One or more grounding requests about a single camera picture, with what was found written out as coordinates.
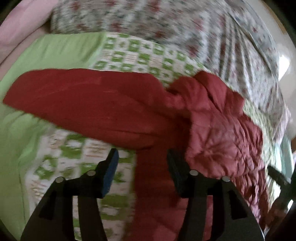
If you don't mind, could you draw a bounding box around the red puffer jacket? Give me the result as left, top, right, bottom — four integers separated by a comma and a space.
4, 69, 268, 240

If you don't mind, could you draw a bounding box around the person's right hand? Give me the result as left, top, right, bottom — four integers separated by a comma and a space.
266, 198, 287, 230

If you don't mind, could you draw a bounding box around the green checkered bed sheet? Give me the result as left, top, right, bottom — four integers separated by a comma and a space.
0, 32, 285, 241

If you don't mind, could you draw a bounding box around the red floral folded quilt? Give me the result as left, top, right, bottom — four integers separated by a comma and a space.
51, 1, 290, 142

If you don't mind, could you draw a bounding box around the pink quilted blanket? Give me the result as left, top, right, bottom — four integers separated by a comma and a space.
1, 0, 59, 72

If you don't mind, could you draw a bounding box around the blue floral pillow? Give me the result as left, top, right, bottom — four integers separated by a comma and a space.
226, 1, 279, 79

